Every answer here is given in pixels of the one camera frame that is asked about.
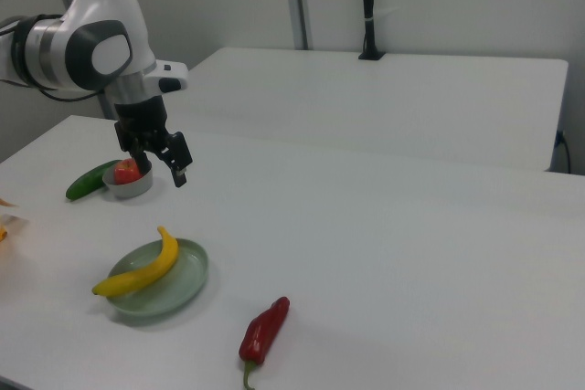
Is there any small round metal bowl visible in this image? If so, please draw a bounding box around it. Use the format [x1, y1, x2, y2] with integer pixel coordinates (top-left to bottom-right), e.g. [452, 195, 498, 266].
[101, 159, 154, 200]

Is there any black camera pole stand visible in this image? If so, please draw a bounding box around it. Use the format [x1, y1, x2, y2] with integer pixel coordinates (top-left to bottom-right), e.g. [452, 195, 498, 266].
[357, 0, 386, 62]

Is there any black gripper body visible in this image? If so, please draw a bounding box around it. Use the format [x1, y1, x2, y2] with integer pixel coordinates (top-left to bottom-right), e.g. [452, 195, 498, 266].
[113, 96, 168, 141]

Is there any white side table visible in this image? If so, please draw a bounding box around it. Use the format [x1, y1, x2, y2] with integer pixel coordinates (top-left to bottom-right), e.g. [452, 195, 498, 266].
[162, 47, 570, 173]

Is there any yellow banana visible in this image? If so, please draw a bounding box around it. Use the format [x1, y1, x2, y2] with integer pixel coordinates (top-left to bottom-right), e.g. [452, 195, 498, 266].
[91, 225, 179, 298]

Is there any red chili pepper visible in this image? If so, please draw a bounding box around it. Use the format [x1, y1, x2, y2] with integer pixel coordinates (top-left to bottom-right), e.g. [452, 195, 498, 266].
[238, 296, 291, 390]

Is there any pale green round plate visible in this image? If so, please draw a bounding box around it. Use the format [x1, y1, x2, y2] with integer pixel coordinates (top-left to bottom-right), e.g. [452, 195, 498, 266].
[105, 237, 210, 318]

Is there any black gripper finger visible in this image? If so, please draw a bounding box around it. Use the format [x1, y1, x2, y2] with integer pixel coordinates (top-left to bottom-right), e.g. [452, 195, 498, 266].
[114, 122, 153, 175]
[154, 131, 194, 189]

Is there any green cucumber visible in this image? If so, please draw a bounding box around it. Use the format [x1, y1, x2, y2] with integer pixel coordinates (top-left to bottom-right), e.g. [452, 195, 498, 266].
[66, 159, 123, 202]

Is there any red apple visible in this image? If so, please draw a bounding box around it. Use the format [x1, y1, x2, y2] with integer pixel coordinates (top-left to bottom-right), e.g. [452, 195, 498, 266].
[112, 158, 144, 186]

